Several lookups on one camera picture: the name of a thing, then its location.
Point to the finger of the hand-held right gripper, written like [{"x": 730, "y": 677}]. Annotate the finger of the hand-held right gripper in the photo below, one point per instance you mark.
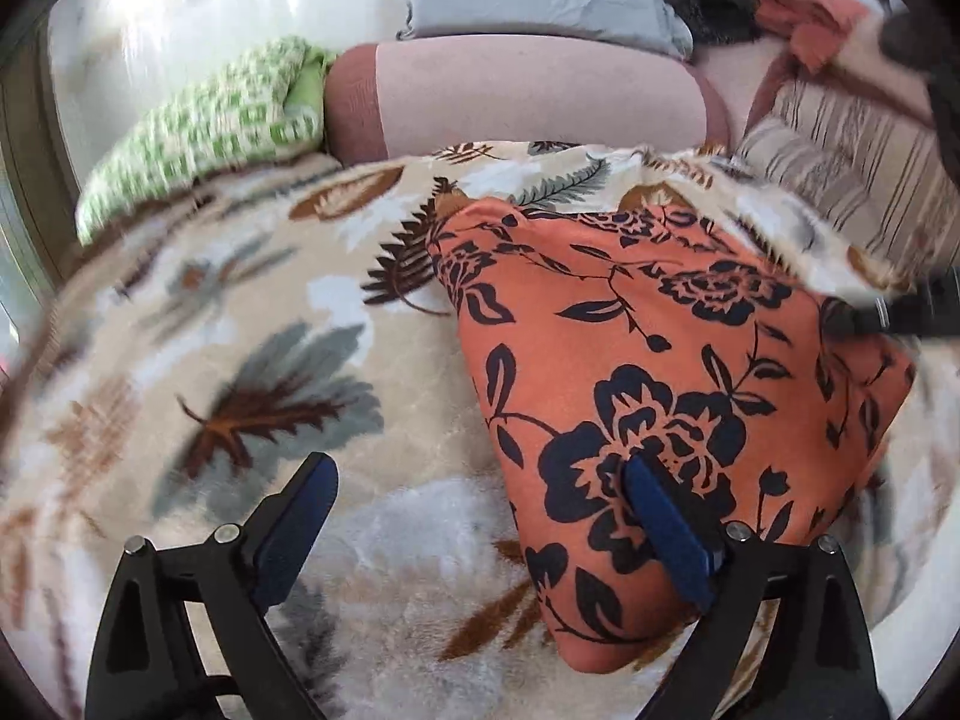
[{"x": 907, "y": 315}]

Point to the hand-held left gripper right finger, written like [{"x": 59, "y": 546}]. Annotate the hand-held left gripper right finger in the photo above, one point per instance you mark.
[{"x": 667, "y": 532}]

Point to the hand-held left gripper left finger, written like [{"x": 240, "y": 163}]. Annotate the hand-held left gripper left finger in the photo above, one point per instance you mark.
[{"x": 289, "y": 540}]

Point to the orange black floral garment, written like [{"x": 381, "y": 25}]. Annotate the orange black floral garment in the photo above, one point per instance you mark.
[{"x": 600, "y": 345}]

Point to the striped cushion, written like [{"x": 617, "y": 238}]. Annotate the striped cushion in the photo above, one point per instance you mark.
[{"x": 847, "y": 157}]

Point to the salmon cloth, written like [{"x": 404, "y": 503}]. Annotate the salmon cloth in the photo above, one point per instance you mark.
[{"x": 817, "y": 22}]

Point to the pink sofa backrest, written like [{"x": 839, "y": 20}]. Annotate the pink sofa backrest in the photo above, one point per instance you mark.
[{"x": 739, "y": 82}]

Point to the leaf print blanket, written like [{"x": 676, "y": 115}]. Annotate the leaf print blanket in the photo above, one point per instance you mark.
[{"x": 225, "y": 315}]

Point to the pink bolster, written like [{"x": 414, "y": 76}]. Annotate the pink bolster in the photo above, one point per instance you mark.
[{"x": 525, "y": 90}]

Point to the green checked pillow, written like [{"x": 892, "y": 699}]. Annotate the green checked pillow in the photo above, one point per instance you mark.
[{"x": 202, "y": 127}]

